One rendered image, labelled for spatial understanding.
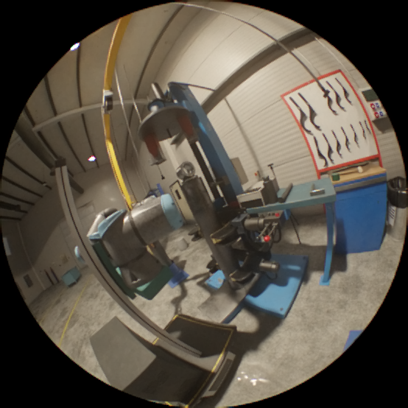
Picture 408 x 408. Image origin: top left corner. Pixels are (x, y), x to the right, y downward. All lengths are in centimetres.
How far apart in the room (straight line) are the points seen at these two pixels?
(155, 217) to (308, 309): 149
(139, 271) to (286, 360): 130
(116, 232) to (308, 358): 151
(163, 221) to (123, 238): 16
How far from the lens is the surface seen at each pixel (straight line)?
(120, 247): 48
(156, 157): 126
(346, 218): 168
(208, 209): 110
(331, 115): 268
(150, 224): 45
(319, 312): 151
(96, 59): 625
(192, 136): 120
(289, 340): 141
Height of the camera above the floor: 137
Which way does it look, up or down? 7 degrees down
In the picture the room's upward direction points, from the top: 25 degrees counter-clockwise
